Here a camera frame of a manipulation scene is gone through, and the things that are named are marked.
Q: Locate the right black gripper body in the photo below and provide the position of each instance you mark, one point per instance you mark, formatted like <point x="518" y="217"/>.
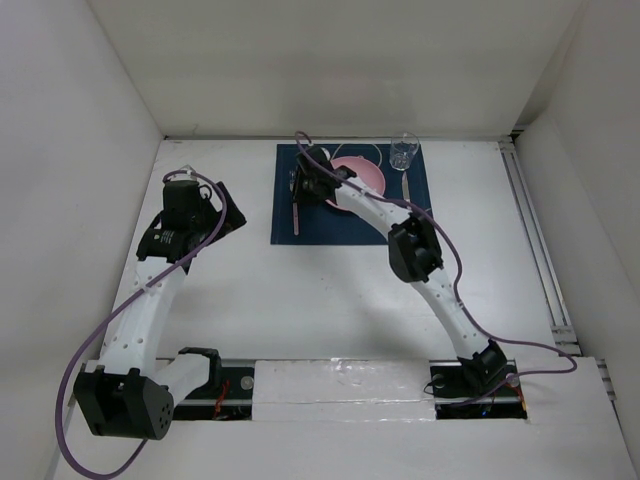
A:
<point x="303" y="189"/>

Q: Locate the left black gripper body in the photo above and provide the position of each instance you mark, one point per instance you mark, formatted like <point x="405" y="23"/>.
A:
<point x="207" y="221"/>

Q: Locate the dark blue cloth placemat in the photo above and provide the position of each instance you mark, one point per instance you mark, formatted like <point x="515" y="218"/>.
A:
<point x="326" y="224"/>

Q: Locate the silver fork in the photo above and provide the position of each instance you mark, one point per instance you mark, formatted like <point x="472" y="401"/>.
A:
<point x="295" y="212"/>

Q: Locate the pink plastic plate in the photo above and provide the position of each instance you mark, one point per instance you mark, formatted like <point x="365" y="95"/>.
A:
<point x="366" y="171"/>

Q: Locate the silver knife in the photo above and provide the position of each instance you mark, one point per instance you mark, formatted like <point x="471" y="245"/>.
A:
<point x="405" y="187"/>

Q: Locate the clear plastic cup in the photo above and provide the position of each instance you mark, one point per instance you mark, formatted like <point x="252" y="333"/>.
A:
<point x="403" y="149"/>

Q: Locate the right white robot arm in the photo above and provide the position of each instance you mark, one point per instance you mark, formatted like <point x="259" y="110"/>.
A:
<point x="414" y="255"/>

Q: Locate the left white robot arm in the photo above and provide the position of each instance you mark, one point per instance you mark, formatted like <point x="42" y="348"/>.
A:
<point x="123" y="393"/>

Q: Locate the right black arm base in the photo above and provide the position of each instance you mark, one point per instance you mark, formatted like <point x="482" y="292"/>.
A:
<point x="456" y="399"/>

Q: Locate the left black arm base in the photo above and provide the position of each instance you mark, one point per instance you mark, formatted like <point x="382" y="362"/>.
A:
<point x="231" y="399"/>

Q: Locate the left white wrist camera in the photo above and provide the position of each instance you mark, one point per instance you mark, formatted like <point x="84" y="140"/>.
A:
<point x="188" y="171"/>

